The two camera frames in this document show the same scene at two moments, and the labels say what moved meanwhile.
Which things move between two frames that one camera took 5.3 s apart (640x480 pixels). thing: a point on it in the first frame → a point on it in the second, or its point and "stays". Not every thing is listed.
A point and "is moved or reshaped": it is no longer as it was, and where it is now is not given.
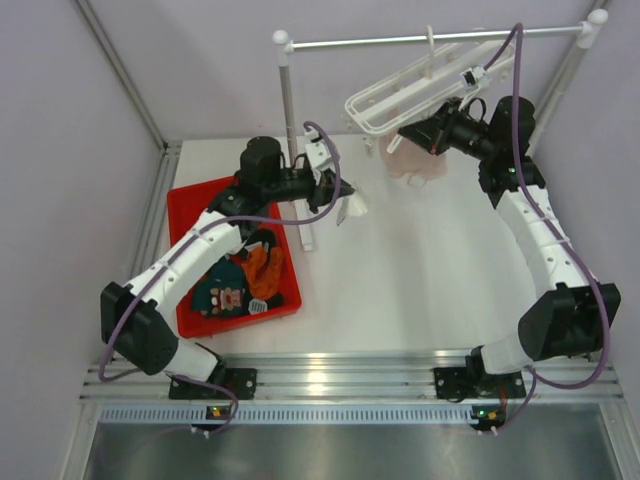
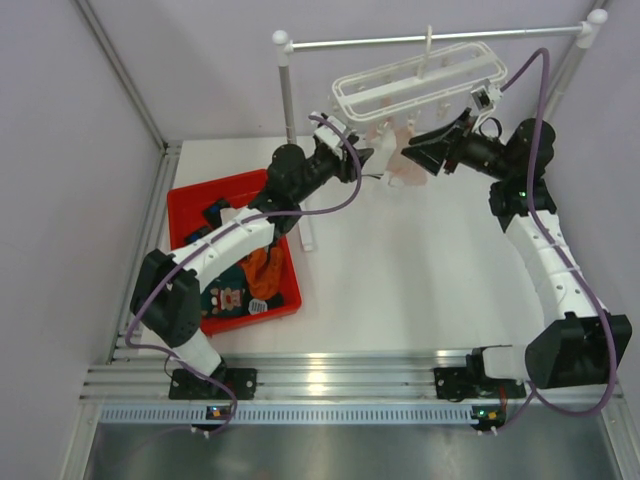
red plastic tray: x=186 y=205 stays
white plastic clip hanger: x=437 y=78 is moved or reshaped
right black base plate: x=475 y=383 stays
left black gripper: x=322 y=192 → x=345 y=171
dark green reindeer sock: x=222 y=291 stays
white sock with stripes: x=355 y=204 → x=383 y=143
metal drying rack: x=591 y=34 stays
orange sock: x=264 y=273 stays
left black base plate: x=242 y=382 stays
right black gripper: x=434 y=133 → x=430 y=156
